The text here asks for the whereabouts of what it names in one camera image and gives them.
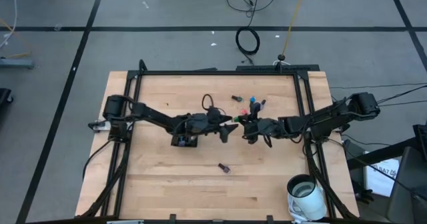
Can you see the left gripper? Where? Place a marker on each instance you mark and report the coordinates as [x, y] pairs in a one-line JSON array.
[[223, 135]]

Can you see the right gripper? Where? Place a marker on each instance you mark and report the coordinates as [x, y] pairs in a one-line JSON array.
[[255, 109]]

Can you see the blue nail polish bottle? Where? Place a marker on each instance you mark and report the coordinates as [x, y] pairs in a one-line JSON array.
[[252, 99]]

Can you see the dark green nail polish bottle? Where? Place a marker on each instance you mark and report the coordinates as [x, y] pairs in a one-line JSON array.
[[237, 98]]

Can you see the lavender nail polish bottle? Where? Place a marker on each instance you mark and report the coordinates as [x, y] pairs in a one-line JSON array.
[[263, 102]]

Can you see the black plastic mesh basket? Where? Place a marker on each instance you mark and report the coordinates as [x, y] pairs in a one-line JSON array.
[[193, 142]]

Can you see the purple nail polish bottle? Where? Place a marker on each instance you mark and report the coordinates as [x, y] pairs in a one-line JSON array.
[[226, 169]]

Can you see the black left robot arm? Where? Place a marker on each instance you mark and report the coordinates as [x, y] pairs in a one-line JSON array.
[[153, 114]]

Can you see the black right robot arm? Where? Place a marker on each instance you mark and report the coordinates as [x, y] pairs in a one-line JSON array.
[[327, 117]]

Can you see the black flat strip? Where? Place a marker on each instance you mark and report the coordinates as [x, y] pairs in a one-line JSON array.
[[277, 67]]

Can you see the black round plug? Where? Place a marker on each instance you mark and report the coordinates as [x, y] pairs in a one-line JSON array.
[[281, 57]]

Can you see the black table clamp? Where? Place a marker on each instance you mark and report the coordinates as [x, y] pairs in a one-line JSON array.
[[269, 218], [172, 217]]

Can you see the white cylindrical container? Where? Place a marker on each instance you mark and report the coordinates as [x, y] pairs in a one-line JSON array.
[[312, 204]]

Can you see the black diagonal bar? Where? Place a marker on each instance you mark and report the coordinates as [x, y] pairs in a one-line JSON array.
[[380, 154]]

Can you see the white box with print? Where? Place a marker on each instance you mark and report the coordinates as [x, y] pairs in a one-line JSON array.
[[380, 184]]

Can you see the dark grey chair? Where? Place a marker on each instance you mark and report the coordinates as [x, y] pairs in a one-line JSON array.
[[408, 184]]

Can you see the grey metal foot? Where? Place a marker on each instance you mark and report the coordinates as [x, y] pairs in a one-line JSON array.
[[16, 63]]

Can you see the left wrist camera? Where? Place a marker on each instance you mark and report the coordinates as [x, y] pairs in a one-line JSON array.
[[213, 113]]

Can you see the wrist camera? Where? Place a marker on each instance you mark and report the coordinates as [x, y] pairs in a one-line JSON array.
[[213, 113], [266, 125]]

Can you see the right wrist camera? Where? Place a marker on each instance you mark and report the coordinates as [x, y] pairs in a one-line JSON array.
[[266, 125]]

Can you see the black aluminium table frame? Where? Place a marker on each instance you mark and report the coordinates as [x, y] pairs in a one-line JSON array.
[[217, 73]]

